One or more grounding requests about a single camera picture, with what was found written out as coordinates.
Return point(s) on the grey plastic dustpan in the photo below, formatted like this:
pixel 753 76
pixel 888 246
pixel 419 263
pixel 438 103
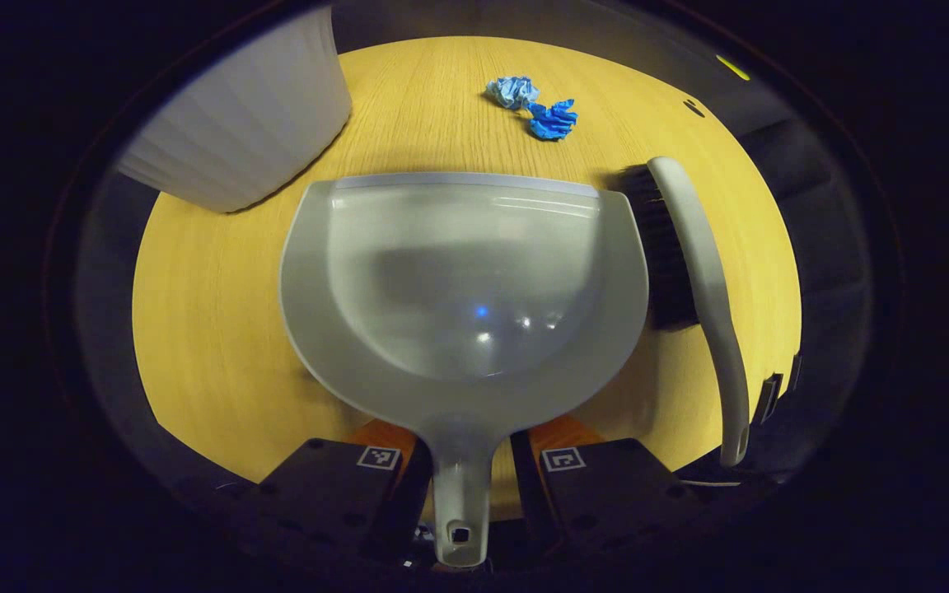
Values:
pixel 458 280

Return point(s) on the wooden desktop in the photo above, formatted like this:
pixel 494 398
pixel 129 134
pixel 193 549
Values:
pixel 219 329

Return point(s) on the light blue paper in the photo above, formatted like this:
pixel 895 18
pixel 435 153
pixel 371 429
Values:
pixel 511 91

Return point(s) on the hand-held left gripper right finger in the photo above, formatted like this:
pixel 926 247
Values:
pixel 528 494

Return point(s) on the dark blue paper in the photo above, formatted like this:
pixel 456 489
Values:
pixel 553 122

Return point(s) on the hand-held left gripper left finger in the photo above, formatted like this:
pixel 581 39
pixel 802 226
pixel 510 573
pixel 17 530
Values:
pixel 410 494

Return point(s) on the grey garbage bin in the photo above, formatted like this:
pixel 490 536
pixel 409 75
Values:
pixel 244 123

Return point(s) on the black desk edge clip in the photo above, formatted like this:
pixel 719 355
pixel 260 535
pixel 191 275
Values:
pixel 769 399
pixel 796 372

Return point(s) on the small grey broom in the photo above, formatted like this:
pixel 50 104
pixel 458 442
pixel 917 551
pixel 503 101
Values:
pixel 701 255

